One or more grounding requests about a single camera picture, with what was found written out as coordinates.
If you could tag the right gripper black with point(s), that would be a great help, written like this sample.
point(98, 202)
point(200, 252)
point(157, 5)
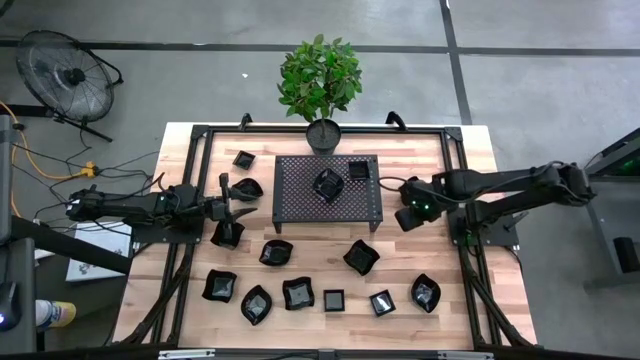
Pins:
point(410, 217)

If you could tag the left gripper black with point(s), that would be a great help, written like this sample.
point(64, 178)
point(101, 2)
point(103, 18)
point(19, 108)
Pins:
point(220, 210)

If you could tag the black leaf-shaped mini plate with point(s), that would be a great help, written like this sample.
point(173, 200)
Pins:
point(216, 239)
point(276, 253)
point(425, 293)
point(250, 186)
point(328, 186)
point(256, 305)

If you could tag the small black square mini plate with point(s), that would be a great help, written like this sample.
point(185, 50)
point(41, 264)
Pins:
point(244, 160)
point(359, 171)
point(382, 303)
point(333, 301)

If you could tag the black wavy square mini plate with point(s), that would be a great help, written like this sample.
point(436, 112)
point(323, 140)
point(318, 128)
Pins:
point(298, 293)
point(219, 286)
point(361, 257)

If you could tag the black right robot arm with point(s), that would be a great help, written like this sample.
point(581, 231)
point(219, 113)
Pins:
point(500, 182)

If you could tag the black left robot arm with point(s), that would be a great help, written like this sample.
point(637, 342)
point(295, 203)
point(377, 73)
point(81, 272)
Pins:
point(125, 206)

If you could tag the black perforated metal stand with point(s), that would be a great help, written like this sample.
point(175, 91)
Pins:
point(300, 210)

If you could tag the green potted plant black pot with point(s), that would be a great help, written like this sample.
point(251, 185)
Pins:
point(320, 80)

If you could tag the white printed box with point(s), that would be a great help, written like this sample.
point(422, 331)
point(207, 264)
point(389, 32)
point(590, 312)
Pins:
point(95, 260)

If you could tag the black metal beam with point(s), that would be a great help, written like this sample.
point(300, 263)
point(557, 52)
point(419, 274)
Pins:
point(60, 242)

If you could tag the work table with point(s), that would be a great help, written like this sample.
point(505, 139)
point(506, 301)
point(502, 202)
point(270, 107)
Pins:
point(605, 225)

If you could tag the black metal floor fan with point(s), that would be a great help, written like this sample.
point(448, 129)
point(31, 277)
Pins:
point(74, 76)

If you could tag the white and yellow spray can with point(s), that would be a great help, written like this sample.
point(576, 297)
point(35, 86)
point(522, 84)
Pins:
point(55, 314)

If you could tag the small black box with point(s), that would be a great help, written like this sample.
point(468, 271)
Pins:
point(626, 255)

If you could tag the black computer green lights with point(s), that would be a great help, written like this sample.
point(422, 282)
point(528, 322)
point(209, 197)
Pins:
point(627, 167)

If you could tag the grey desk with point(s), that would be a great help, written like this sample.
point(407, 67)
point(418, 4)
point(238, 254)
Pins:
point(20, 260)

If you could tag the black computer mouse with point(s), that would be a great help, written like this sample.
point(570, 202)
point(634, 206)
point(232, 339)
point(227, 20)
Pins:
point(9, 305)

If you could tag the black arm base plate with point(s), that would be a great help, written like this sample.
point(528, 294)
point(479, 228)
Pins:
point(150, 235)
point(500, 235)

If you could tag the silver metal bracket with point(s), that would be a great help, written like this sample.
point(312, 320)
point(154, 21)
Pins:
point(185, 354)
point(465, 355)

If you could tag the small black camera mount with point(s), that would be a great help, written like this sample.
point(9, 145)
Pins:
point(327, 355)

